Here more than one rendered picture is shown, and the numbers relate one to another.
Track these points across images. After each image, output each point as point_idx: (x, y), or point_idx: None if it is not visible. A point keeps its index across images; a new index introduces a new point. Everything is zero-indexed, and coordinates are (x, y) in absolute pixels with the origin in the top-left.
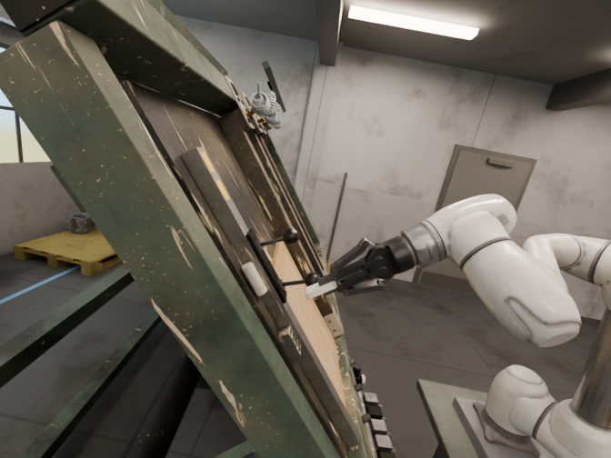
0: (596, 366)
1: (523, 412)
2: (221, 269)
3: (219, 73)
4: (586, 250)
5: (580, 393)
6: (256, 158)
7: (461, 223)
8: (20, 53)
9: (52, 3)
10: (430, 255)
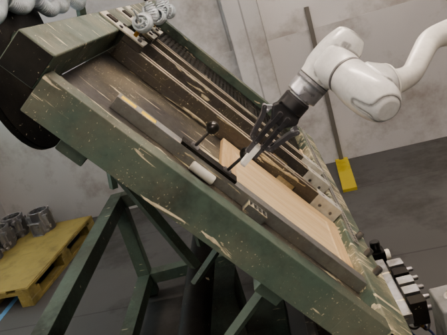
0: None
1: None
2: (171, 162)
3: (96, 15)
4: None
5: None
6: (163, 72)
7: (318, 61)
8: (34, 97)
9: (41, 68)
10: (310, 94)
